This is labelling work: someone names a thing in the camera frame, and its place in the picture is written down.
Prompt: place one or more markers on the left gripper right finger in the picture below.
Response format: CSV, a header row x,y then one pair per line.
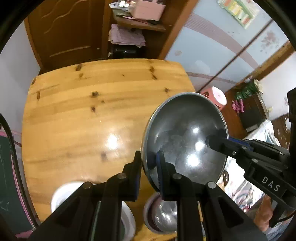
x,y
165,172

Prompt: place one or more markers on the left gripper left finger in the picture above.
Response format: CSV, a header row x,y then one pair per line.
x,y
131,182

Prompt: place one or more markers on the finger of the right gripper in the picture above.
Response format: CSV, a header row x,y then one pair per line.
x,y
228,146

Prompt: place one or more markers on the pink steel bowl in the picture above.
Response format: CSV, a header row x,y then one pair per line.
x,y
160,216

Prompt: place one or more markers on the large steel bowl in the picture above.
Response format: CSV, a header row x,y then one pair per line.
x,y
179,127

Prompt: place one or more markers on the person's right hand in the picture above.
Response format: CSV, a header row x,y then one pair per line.
x,y
263,214

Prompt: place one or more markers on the checked bed sheet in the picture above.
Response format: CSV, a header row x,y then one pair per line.
x,y
241,191

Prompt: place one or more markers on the pink dumbbells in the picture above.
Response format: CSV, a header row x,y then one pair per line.
x,y
238,106

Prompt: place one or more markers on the dark wooden nightstand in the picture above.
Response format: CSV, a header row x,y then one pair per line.
x,y
255,113

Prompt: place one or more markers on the pink plastic stool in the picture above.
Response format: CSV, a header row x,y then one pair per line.
x,y
216,96

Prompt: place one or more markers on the green packaging bag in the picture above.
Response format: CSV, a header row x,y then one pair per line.
x,y
250,89

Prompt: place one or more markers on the sliding wardrobe doors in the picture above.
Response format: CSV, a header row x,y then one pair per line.
x,y
215,50

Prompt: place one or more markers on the wooden corner shelf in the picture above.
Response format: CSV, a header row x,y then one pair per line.
x,y
159,38

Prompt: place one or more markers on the pink folded cloth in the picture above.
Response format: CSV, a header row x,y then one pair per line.
x,y
119,35

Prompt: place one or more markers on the pink basket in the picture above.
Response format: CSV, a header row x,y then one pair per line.
x,y
147,10

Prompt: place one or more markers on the brown wooden door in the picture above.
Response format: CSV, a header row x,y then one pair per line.
x,y
65,32

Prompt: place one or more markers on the green chalkboard pink frame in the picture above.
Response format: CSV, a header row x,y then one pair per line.
x,y
12,210

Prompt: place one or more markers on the wall poster chart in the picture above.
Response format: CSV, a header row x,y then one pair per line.
x,y
244,12

